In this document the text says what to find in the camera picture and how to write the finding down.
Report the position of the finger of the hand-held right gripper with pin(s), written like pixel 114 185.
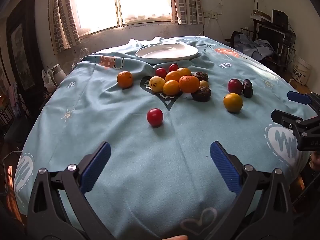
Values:
pixel 298 97
pixel 283 118

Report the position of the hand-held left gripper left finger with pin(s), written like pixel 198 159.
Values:
pixel 96 166

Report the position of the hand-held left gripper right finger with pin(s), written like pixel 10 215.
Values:
pixel 225 167

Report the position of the yellow round fruit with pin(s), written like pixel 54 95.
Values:
pixel 233 102

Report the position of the dark red plum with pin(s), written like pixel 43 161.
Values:
pixel 235 86

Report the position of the brown wrinkled passion fruit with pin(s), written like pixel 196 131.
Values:
pixel 201 75
pixel 201 94

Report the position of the large rough orange mandarin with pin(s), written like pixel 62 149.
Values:
pixel 189 84

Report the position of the yellow-orange fruit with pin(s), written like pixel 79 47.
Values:
pixel 171 88

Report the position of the pale yellow fruit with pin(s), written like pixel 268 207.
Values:
pixel 156 84

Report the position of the smooth orange fruit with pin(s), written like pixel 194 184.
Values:
pixel 173 76
pixel 184 71

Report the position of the white plate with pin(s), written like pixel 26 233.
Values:
pixel 167 51

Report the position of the person's right hand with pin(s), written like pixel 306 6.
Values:
pixel 314 162

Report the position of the person's left hand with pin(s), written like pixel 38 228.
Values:
pixel 175 238

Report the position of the white bucket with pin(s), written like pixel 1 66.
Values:
pixel 302 70

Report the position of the light blue printed tablecloth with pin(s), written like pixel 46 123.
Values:
pixel 100 120

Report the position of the computer monitor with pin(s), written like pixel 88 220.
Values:
pixel 271 37

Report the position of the blue clothes pile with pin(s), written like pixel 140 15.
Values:
pixel 255 47

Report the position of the black speaker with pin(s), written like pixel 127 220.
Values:
pixel 280 17

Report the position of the small yellow fruit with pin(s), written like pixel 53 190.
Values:
pixel 204 83

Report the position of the white plastic bag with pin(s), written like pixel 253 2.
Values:
pixel 47 78

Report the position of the white kettle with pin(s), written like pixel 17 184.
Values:
pixel 58 72

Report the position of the red cherry tomato with stem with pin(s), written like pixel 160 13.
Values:
pixel 173 67

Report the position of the dark framed picture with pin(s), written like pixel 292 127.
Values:
pixel 22 47

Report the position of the grey checked curtain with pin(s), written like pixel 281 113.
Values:
pixel 58 17
pixel 187 2

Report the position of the window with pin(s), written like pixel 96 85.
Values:
pixel 120 2

